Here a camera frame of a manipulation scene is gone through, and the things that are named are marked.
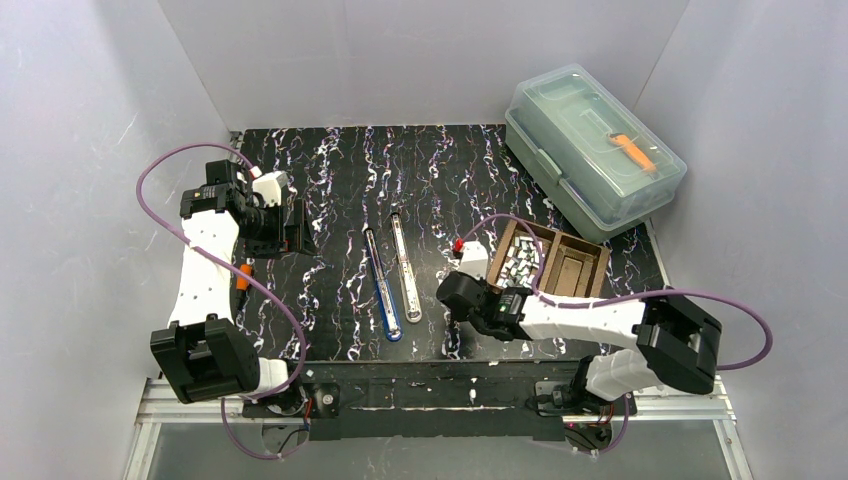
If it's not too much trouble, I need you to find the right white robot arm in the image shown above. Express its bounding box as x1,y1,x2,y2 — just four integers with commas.
436,272,722,408

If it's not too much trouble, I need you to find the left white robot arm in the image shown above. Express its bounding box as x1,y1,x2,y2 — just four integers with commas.
150,160,317,403

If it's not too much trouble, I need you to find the orange handled tool in box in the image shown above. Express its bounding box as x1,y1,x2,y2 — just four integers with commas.
608,133,657,174

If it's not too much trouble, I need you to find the pile of staple strips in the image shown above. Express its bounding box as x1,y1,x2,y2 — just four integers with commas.
495,235,542,288

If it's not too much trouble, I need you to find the purple cable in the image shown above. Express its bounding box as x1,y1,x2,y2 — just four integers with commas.
460,213,774,458
136,142,309,462

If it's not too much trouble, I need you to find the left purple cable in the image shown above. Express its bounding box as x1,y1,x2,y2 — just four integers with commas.
136,142,309,462

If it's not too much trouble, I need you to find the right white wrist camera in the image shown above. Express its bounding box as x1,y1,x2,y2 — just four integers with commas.
452,239,490,279

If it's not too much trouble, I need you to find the clear plastic storage box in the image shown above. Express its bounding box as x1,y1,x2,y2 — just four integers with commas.
505,64,687,243

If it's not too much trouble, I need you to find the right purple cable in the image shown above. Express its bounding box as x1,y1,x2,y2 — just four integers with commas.
460,213,774,458

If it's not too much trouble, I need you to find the brown wooden tray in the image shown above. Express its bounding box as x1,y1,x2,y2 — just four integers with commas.
487,220,610,298

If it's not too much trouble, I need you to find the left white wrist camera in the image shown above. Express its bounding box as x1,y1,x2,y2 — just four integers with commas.
252,171,289,208

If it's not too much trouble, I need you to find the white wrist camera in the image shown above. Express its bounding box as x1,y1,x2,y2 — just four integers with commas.
452,239,490,279
252,171,289,208

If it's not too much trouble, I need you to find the black marbled mat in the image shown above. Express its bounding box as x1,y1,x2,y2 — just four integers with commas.
198,123,678,364

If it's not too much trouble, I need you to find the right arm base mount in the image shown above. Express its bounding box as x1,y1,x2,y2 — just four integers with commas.
524,381,637,457

